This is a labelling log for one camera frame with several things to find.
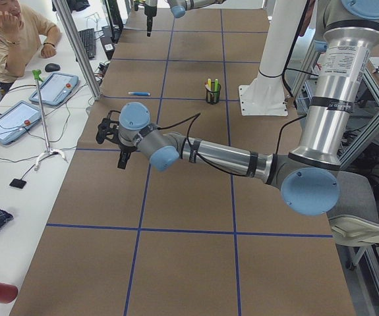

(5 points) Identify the green highlighter pen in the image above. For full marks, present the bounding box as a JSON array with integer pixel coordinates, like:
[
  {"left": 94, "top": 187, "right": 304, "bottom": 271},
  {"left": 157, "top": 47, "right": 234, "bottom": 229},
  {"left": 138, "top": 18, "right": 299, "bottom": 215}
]
[{"left": 212, "top": 79, "right": 219, "bottom": 93}]

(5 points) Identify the near blue teach pendant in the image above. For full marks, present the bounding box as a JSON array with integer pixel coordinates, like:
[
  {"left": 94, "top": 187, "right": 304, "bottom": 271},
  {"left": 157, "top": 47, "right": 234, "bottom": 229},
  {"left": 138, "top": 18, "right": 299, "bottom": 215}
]
[{"left": 0, "top": 101, "right": 42, "bottom": 145}]

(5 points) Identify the aluminium frame post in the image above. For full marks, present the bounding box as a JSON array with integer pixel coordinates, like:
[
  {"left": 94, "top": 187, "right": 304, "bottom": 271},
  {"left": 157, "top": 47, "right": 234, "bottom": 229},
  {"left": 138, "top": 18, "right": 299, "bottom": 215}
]
[{"left": 53, "top": 0, "right": 101, "bottom": 101}]

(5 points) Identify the silver reacher grabber tool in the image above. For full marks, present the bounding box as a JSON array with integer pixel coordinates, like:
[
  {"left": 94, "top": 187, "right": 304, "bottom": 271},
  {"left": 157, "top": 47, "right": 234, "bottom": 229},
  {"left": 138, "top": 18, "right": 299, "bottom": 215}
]
[{"left": 32, "top": 69, "right": 67, "bottom": 171}]

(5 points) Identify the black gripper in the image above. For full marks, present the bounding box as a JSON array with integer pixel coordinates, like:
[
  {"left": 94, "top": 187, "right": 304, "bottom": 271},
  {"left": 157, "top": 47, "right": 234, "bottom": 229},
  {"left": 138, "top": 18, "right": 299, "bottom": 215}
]
[
  {"left": 144, "top": 5, "right": 157, "bottom": 37},
  {"left": 117, "top": 140, "right": 136, "bottom": 169}
]

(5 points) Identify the small black square pad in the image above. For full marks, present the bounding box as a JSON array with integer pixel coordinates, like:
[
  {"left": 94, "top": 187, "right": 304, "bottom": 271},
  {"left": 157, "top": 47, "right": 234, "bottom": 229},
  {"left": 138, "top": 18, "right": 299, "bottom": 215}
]
[{"left": 9, "top": 178, "right": 27, "bottom": 189}]

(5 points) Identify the far blue teach pendant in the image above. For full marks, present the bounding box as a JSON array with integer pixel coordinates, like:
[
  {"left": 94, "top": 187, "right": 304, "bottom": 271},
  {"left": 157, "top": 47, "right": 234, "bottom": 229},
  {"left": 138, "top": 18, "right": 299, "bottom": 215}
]
[{"left": 32, "top": 69, "right": 78, "bottom": 107}]

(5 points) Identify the person in beige shirt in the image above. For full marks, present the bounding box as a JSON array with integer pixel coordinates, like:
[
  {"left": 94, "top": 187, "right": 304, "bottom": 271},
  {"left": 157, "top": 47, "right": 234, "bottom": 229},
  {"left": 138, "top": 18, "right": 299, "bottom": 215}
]
[{"left": 0, "top": 1, "right": 61, "bottom": 93}]

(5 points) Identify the black keyboard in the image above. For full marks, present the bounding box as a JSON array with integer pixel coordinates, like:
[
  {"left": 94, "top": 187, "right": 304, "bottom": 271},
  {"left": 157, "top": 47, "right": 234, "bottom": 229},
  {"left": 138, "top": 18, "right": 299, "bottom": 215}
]
[{"left": 78, "top": 28, "right": 96, "bottom": 59}]

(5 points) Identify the blue teach pendant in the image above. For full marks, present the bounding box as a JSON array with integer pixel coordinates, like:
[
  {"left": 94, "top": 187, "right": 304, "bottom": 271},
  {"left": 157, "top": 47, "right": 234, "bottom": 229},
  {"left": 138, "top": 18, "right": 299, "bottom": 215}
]
[
  {"left": 32, "top": 69, "right": 78, "bottom": 107},
  {"left": 0, "top": 101, "right": 42, "bottom": 145}
]

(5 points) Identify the black mesh pen cup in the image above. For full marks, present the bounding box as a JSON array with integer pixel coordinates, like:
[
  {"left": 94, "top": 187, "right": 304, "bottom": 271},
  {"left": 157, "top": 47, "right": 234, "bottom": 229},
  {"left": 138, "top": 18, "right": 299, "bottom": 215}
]
[{"left": 205, "top": 84, "right": 221, "bottom": 104}]

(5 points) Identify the black computer mouse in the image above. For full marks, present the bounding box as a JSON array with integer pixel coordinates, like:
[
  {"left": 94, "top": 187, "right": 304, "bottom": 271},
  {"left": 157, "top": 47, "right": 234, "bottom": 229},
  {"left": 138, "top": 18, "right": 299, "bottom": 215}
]
[{"left": 44, "top": 63, "right": 61, "bottom": 72}]

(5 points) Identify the blue marker pen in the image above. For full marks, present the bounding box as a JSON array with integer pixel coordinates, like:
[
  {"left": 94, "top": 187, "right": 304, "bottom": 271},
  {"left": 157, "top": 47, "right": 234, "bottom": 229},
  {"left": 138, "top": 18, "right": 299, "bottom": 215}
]
[{"left": 128, "top": 92, "right": 151, "bottom": 97}]

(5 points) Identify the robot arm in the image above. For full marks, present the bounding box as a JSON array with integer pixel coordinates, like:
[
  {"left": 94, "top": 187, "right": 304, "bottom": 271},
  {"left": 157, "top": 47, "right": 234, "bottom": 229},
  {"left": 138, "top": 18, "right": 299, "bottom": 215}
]
[
  {"left": 113, "top": 1, "right": 379, "bottom": 218},
  {"left": 144, "top": 0, "right": 223, "bottom": 37}
]

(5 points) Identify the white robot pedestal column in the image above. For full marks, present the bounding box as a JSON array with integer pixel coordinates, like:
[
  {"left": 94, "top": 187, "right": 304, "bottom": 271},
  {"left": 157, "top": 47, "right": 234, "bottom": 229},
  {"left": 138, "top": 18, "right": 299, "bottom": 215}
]
[{"left": 239, "top": 0, "right": 308, "bottom": 117}]

